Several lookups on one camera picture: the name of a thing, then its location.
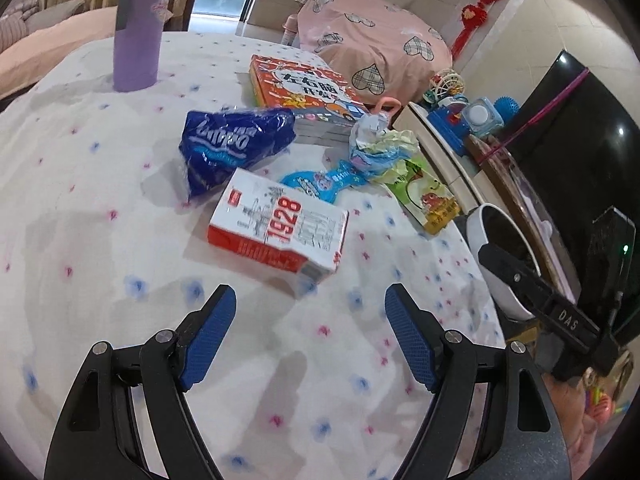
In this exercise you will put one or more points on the blue plastic wrapper bag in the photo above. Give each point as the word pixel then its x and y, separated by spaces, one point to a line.
pixel 230 142

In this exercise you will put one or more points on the white and red carton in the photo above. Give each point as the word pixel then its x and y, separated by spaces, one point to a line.
pixel 280 225

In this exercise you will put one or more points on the striped pink cushion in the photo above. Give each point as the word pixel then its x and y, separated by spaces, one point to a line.
pixel 17 22

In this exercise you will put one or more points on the blue spiky ball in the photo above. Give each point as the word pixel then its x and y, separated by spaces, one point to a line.
pixel 507 110

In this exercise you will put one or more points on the green and orange snack packet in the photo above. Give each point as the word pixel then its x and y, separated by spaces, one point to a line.
pixel 425 195

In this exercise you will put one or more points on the white bin with black bag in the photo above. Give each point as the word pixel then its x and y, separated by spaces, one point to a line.
pixel 492 270

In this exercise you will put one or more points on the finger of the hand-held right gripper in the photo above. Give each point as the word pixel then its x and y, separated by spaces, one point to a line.
pixel 515 275

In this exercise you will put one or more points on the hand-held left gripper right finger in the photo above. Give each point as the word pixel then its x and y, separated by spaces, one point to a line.
pixel 407 340

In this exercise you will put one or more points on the person's right hand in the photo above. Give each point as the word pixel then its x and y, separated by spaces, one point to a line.
pixel 575 425

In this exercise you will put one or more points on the white star print tablecloth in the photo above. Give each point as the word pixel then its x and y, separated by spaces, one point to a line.
pixel 100 235

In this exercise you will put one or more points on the blue plastic toy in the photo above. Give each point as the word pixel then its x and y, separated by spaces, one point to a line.
pixel 447 127

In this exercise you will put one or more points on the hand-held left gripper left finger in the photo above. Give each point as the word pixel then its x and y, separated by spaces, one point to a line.
pixel 210 340

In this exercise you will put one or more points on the pink kettlebell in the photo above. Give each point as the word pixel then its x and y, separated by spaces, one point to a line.
pixel 385 105

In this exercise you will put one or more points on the blue fish shaped wrapper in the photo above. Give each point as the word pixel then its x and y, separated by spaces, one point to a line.
pixel 320 182

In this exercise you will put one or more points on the cream television cabinet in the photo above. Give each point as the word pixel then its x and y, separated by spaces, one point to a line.
pixel 435 145

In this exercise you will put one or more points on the brown wooden board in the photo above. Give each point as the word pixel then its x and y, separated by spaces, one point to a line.
pixel 510 195

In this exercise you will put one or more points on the pink covered sofa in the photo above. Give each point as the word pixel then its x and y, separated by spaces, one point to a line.
pixel 55 45

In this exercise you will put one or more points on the pink thin stick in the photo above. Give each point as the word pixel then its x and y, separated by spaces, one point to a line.
pixel 540 112

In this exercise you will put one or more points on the purple insulated bottle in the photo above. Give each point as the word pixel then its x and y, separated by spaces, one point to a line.
pixel 137 35

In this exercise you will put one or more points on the crumpled pale green wrapper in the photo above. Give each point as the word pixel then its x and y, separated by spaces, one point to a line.
pixel 380 145

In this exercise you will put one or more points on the orange puzzle box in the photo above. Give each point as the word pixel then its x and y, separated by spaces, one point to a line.
pixel 300 85

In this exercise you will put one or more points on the black television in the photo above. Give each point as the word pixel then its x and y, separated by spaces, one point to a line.
pixel 570 135

